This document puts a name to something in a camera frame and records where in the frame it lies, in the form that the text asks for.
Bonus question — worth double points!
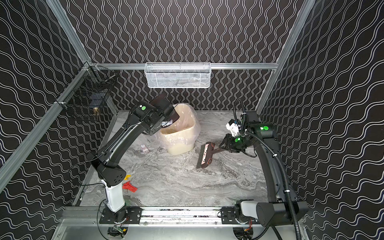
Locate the cream trash bin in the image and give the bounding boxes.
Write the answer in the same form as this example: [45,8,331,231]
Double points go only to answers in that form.
[158,103,199,156]

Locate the pink white scrap near bin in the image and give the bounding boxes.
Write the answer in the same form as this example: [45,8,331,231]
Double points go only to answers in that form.
[141,145,150,154]

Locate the black wire wall basket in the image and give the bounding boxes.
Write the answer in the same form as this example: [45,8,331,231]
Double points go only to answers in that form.
[61,66,117,123]

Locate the red paper scrap left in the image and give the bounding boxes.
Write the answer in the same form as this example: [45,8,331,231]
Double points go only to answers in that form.
[123,181,138,193]

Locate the brown plastic dustpan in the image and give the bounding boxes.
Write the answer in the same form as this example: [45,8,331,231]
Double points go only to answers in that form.
[150,94,180,127]

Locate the white wire wall basket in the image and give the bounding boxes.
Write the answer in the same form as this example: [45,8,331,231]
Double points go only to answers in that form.
[144,62,212,89]

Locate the small brass bell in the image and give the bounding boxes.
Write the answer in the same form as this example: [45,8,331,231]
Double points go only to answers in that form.
[93,107,100,118]

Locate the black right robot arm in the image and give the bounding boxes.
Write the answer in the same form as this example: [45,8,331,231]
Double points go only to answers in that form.
[205,111,309,231]

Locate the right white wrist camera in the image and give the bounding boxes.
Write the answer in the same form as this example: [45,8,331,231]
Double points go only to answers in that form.
[226,119,240,137]

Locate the brown cartoon-face hand broom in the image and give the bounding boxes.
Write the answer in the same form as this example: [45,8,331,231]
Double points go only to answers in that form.
[197,142,225,169]

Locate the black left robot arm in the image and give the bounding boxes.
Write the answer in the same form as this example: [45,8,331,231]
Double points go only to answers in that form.
[88,97,180,213]

